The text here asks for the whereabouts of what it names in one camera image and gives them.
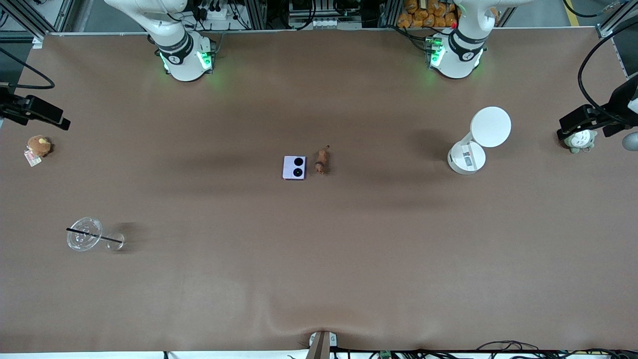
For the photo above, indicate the clear plastic cup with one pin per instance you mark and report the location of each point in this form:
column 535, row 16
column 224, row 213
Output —
column 83, row 234

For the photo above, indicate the brown lion statue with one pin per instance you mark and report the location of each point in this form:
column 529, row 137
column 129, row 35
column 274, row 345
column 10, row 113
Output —
column 321, row 162

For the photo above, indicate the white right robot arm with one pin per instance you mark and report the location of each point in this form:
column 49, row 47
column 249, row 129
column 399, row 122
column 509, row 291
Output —
column 182, row 65

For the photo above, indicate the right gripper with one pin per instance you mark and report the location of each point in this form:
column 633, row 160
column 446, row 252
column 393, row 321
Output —
column 11, row 107

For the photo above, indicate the aluminium frame post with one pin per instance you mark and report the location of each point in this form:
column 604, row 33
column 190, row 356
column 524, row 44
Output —
column 30, row 20
column 615, row 20
column 256, row 14
column 390, row 12

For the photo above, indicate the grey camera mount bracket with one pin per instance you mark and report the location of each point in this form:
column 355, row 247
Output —
column 321, row 344

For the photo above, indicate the lilac flip phone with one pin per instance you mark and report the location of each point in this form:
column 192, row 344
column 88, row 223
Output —
column 294, row 167

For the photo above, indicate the black straw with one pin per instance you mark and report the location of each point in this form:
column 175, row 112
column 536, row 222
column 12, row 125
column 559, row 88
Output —
column 94, row 235

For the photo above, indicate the brown plush toy with tag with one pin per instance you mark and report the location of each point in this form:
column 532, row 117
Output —
column 39, row 146

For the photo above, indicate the grey electronics box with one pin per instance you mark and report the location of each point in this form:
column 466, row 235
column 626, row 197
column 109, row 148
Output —
column 319, row 22

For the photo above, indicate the white power strip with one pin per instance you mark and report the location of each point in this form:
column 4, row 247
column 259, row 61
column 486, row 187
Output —
column 212, row 12

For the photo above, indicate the grey green plush toy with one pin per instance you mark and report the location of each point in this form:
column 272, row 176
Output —
column 580, row 141

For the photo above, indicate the white round desk lamp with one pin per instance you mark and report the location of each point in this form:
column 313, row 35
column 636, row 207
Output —
column 491, row 127

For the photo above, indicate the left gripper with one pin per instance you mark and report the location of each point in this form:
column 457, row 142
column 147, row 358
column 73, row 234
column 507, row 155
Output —
column 619, row 101

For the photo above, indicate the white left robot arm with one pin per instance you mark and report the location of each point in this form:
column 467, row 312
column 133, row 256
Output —
column 456, row 62

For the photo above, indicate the pile of orange buns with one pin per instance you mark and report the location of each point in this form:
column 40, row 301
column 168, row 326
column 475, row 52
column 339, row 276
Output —
column 426, row 15

